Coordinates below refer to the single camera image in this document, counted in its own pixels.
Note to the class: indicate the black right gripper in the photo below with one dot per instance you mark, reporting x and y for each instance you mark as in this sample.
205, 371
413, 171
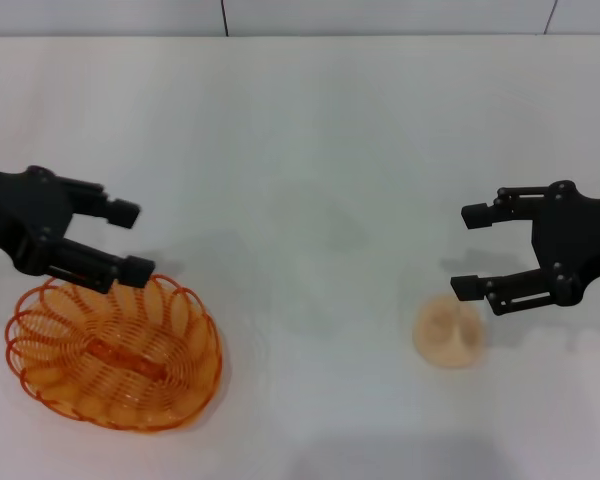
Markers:
580, 235

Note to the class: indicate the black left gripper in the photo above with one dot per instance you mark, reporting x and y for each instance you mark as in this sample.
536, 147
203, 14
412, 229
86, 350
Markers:
20, 215

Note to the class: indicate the beige steamed bun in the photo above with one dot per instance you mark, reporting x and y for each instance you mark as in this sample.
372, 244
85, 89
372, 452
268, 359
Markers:
447, 335

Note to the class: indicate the orange plastic woven basket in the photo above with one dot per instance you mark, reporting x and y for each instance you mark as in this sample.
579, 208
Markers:
100, 350

